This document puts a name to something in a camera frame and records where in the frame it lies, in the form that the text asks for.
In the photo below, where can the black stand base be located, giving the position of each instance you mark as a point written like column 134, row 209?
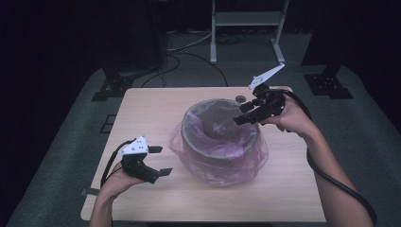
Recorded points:
column 327, row 85
column 115, row 85

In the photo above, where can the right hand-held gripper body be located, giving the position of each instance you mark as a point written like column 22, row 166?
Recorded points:
column 272, row 102

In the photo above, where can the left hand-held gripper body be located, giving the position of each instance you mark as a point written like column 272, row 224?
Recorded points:
column 134, row 160

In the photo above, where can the person's left hand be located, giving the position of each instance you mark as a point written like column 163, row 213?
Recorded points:
column 118, row 184

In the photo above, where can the person's right hand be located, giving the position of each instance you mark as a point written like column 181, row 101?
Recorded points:
column 294, row 118

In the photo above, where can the dark tape piece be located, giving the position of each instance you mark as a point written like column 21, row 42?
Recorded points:
column 90, row 191

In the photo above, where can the green ribbed waste bin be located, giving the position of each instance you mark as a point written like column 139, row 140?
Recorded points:
column 186, row 132

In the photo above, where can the white metal stand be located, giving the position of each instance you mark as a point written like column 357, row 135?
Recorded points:
column 247, row 18

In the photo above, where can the pink plastic bag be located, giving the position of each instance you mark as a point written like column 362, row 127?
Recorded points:
column 220, row 173

